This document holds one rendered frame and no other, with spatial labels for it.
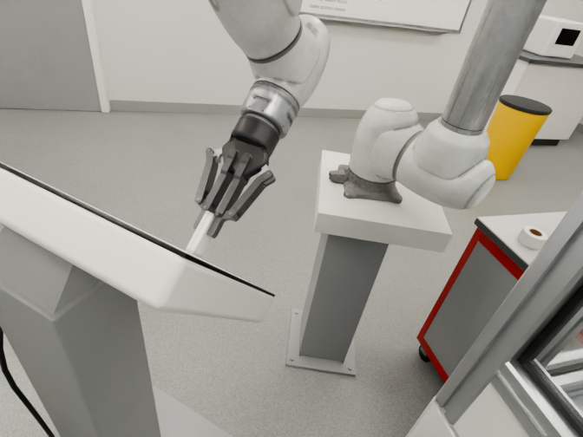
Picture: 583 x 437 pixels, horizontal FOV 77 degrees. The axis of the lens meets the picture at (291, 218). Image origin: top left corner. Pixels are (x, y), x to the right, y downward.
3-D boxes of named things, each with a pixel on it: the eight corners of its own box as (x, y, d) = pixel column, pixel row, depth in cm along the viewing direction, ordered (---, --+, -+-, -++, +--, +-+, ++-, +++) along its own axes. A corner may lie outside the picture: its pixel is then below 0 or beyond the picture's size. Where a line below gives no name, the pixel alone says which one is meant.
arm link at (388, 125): (369, 152, 122) (388, 86, 108) (414, 177, 112) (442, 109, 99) (337, 164, 112) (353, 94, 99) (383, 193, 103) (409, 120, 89)
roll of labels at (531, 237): (514, 232, 119) (520, 223, 117) (537, 238, 118) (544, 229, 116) (520, 245, 113) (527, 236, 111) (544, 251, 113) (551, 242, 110)
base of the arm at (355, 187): (325, 166, 122) (329, 151, 119) (389, 172, 124) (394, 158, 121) (330, 197, 108) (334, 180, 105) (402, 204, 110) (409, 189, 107)
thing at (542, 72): (448, 120, 442) (494, 6, 370) (521, 123, 474) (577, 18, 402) (487, 147, 387) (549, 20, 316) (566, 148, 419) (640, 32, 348)
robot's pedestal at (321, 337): (291, 309, 178) (318, 175, 133) (352, 319, 178) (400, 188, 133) (284, 365, 153) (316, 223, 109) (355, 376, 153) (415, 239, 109)
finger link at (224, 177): (239, 149, 58) (232, 146, 59) (204, 210, 56) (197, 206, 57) (246, 160, 62) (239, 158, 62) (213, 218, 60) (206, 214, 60)
